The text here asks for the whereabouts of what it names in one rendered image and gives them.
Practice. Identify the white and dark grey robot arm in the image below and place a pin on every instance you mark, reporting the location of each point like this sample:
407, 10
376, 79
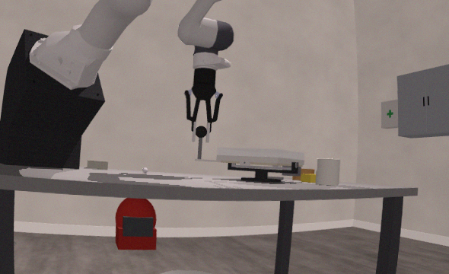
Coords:
74, 58

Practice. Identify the white mug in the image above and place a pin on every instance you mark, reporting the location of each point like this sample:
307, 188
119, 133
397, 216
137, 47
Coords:
327, 172

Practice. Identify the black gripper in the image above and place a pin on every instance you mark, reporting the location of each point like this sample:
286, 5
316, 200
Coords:
204, 89

